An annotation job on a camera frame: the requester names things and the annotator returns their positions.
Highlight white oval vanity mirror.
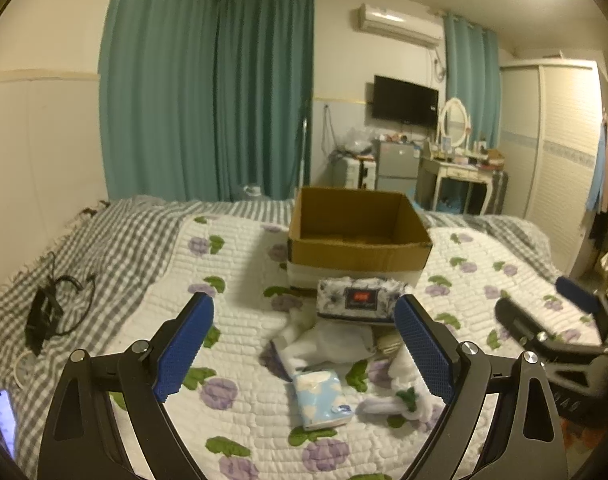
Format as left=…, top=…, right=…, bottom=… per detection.
left=436, top=98, right=471, bottom=152

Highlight hanging clothes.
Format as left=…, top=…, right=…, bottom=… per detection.
left=586, top=113, right=608, bottom=252

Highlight white floral quilt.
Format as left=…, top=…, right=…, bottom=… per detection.
left=109, top=214, right=599, bottom=479

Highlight white suitcase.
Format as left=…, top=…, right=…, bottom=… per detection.
left=332, top=157, right=377, bottom=190

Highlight black charger with cable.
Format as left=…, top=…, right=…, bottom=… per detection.
left=24, top=252, right=97, bottom=356

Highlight large teal curtain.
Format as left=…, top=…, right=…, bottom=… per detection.
left=99, top=0, right=315, bottom=202

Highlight white dressing table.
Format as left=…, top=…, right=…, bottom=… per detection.
left=416, top=156, right=495, bottom=214

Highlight white air conditioner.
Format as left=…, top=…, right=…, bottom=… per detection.
left=358, top=4, right=444, bottom=49

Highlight blue cloud tissue pack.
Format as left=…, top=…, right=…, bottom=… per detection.
left=292, top=370, right=354, bottom=431

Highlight grey checked bed sheet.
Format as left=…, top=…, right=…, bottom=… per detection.
left=0, top=194, right=560, bottom=480

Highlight black wall television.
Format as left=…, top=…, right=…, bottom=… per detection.
left=371, top=76, right=438, bottom=129

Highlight brown cardboard box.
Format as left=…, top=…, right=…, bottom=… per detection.
left=287, top=186, right=433, bottom=289

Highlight white fluffy plush toy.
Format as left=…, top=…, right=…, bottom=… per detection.
left=261, top=308, right=444, bottom=431

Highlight floral black white tissue pack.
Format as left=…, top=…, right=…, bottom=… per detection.
left=316, top=278, right=409, bottom=324

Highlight teal window curtain right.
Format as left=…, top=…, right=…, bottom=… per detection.
left=443, top=13, right=502, bottom=148

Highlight smartphone with lit screen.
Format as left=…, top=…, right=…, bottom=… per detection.
left=0, top=390, right=16, bottom=458

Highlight small silver refrigerator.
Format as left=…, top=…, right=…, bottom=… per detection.
left=374, top=141, right=421, bottom=198

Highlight white louvred wardrobe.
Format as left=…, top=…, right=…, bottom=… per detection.
left=498, top=58, right=602, bottom=274

